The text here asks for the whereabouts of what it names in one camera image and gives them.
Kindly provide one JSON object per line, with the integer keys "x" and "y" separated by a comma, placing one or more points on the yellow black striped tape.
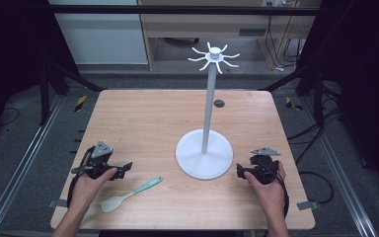
{"x": 80, "y": 102}
{"x": 291, "y": 103}

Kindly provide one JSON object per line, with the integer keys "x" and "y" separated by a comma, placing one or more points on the person's right hand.
{"x": 269, "y": 197}

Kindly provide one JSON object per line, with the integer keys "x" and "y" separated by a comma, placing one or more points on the aluminium floor rail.
{"x": 19, "y": 168}
{"x": 345, "y": 184}

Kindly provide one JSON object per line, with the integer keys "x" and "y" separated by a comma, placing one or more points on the white hook stand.
{"x": 207, "y": 125}

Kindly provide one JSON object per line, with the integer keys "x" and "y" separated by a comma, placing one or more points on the black horizontal frame bar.
{"x": 184, "y": 10}

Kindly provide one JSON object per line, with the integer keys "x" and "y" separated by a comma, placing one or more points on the dark round table grommet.
{"x": 219, "y": 103}

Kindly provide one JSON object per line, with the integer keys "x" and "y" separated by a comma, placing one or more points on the white cabinet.
{"x": 102, "y": 36}

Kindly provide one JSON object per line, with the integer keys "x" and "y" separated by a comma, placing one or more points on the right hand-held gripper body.
{"x": 265, "y": 164}

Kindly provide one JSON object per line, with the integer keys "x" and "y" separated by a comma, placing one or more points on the grey metal table bracket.
{"x": 307, "y": 205}
{"x": 56, "y": 203}

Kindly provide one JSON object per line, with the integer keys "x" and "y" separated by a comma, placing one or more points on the person's left hand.
{"x": 87, "y": 189}

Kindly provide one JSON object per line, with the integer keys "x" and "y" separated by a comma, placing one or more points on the black metal frame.
{"x": 316, "y": 89}
{"x": 46, "y": 92}

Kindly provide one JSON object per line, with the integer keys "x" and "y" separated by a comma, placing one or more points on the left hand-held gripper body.
{"x": 100, "y": 152}

